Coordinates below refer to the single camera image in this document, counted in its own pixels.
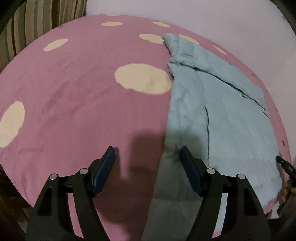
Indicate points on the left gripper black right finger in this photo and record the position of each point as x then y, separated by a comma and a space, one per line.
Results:
244, 216

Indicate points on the striped brown pillow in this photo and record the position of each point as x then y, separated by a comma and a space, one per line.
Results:
22, 22

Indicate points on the light blue puffer jacket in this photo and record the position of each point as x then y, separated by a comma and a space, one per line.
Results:
223, 119

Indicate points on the right hand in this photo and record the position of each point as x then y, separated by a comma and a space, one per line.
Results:
287, 187

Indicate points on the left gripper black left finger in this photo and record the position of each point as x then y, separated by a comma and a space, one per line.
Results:
51, 219

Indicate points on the pink dotted bed sheet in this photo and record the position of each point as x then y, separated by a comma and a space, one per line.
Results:
91, 83

